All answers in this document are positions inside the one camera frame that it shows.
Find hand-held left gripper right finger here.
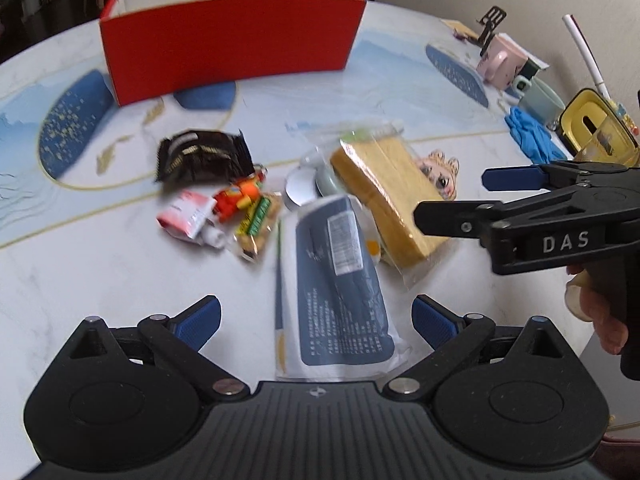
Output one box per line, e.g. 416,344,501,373
382,295,576,403

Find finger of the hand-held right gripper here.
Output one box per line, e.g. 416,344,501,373
413,185,623,248
482,162,640,192

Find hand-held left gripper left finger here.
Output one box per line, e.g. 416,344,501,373
65,295,251,403

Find cartoon figure charm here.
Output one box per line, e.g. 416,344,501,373
412,149,460,201

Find yellow cake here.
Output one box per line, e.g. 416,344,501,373
286,119,453,290

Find blue and white pouch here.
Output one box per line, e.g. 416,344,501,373
274,195,412,381

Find red white tube pouch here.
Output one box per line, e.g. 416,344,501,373
156,190,227,248

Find green label peanut packet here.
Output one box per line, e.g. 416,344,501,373
232,192,282,261

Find orange candy wrapper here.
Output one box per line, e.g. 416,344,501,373
214,170,268,221

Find white round lid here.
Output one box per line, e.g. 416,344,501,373
284,147,346,211

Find black snack packet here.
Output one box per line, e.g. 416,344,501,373
154,129,255,184

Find red cardboard box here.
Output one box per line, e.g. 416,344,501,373
98,0,368,107

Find person's right hand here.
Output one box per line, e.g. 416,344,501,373
565,264,630,356

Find blue gloves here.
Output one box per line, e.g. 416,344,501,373
504,106,571,165

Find light blue mug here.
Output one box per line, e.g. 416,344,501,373
510,76,566,128

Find yellow tissue box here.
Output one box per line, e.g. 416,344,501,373
558,88,640,166

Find pink mug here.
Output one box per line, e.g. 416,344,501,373
476,35,528,91

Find white stick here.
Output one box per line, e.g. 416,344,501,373
562,14,611,101

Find black spatula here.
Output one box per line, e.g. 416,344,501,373
476,6,507,58

